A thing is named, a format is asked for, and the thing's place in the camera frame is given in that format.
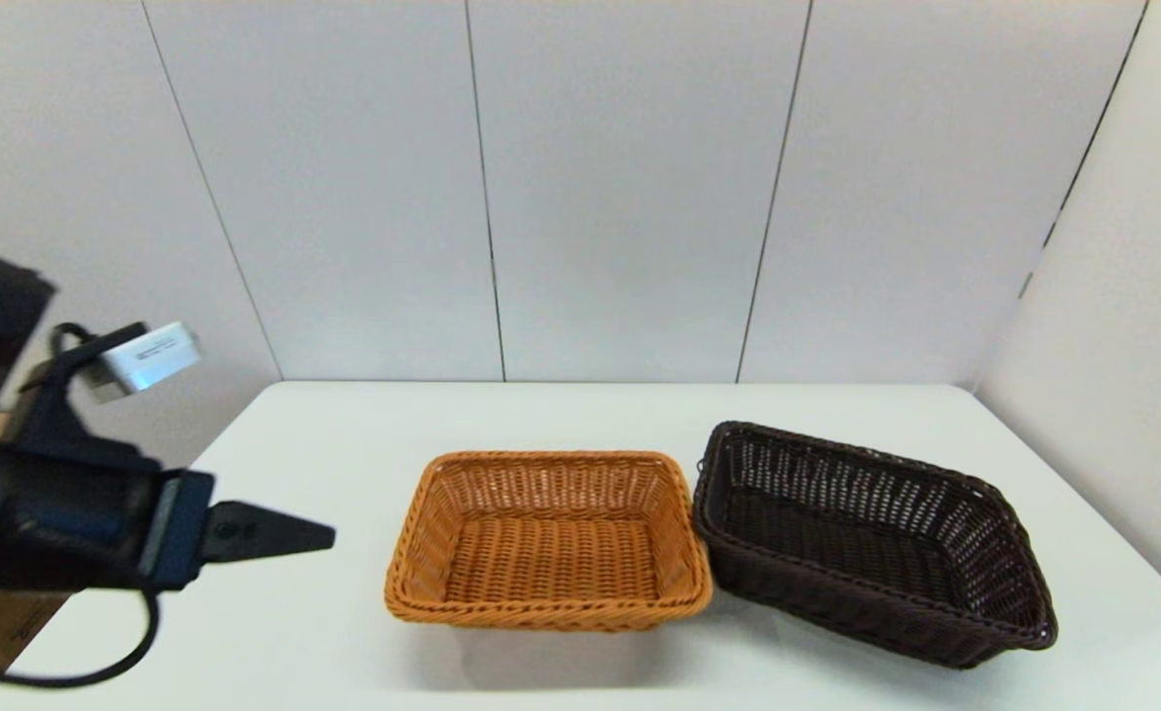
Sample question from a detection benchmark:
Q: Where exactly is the orange wicker basket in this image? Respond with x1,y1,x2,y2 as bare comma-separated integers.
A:
384,450,715,633

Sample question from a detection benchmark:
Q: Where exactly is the dark brown wicker basket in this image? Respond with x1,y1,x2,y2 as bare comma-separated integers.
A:
692,421,1058,671

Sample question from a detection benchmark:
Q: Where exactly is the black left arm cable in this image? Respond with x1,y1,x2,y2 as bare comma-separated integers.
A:
0,321,163,690

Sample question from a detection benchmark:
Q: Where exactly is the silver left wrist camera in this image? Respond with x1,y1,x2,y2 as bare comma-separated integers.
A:
97,321,202,402

